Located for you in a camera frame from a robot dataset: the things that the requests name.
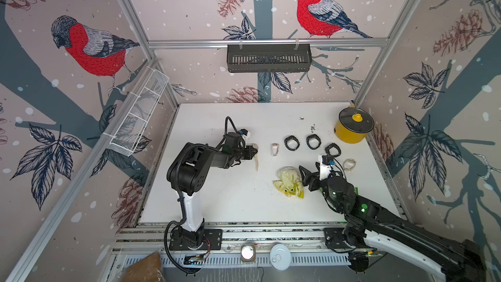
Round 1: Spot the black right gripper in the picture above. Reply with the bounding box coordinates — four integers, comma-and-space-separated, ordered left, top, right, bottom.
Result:
299, 161, 344, 214

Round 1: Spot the yellow green frog towel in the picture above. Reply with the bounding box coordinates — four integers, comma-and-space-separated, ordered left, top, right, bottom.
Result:
273, 167, 304, 199

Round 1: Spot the silver band watch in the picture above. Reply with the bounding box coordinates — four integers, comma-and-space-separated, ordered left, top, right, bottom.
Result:
271, 143, 280, 157

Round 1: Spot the black digital watch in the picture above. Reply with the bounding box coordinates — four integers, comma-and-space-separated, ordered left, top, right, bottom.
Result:
284, 135, 300, 151
324, 143, 342, 158
306, 134, 322, 150

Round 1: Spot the cream strap analog watch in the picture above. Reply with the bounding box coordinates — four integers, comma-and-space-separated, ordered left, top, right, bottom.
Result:
343, 159, 357, 172

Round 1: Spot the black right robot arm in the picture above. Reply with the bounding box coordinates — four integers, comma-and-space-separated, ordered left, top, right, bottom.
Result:
299, 167, 486, 281

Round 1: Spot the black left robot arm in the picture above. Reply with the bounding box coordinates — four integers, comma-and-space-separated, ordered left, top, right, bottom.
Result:
164, 116, 258, 275

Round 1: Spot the yellow pot with glass lid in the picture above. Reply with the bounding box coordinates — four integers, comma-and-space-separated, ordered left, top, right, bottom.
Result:
334, 107, 375, 144

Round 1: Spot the glass spice jar silver lid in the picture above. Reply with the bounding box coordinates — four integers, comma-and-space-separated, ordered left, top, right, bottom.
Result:
240, 244, 257, 262

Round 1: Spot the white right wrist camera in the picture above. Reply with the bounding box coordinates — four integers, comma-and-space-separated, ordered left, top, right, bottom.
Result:
318, 155, 334, 181

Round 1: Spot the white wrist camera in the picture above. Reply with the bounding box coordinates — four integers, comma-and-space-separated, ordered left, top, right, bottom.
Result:
238, 129, 251, 139
318, 155, 334, 181

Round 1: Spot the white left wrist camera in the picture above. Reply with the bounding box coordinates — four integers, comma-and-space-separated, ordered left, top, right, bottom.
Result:
238, 129, 251, 139

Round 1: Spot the black hanging wire basket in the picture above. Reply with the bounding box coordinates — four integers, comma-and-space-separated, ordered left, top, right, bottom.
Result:
226, 44, 313, 73

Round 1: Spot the white mesh wall shelf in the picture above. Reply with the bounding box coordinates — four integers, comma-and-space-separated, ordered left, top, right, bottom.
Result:
108, 69, 169, 157

